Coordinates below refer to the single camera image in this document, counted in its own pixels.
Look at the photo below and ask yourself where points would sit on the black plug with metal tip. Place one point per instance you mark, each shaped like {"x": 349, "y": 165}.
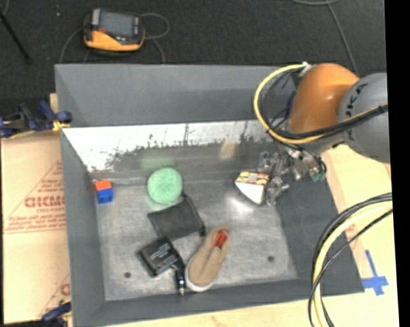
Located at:
{"x": 180, "y": 280}

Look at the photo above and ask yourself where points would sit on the grey metal bin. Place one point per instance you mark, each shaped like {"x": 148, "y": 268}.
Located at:
{"x": 249, "y": 239}

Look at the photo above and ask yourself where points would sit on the black power adapter box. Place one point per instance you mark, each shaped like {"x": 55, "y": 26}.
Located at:
{"x": 160, "y": 256}

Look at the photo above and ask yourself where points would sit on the white triangular printed box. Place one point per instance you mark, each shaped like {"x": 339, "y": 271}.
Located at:
{"x": 253, "y": 189}

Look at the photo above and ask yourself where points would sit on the brown cardboard board red print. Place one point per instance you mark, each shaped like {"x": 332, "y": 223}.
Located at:
{"x": 32, "y": 248}

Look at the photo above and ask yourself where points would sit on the red and blue toy block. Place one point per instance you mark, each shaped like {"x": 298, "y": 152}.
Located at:
{"x": 104, "y": 191}

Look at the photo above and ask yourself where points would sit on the black mesh pouch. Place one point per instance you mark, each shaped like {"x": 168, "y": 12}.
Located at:
{"x": 176, "y": 218}

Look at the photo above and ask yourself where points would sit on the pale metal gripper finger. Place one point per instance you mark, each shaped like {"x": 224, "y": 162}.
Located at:
{"x": 276, "y": 188}
{"x": 271, "y": 161}

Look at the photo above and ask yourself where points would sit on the beige slip-on shoe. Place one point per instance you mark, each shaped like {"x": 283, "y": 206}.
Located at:
{"x": 206, "y": 264}

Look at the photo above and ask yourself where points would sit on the green round sponge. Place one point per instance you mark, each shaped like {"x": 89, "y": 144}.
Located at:
{"x": 164, "y": 185}

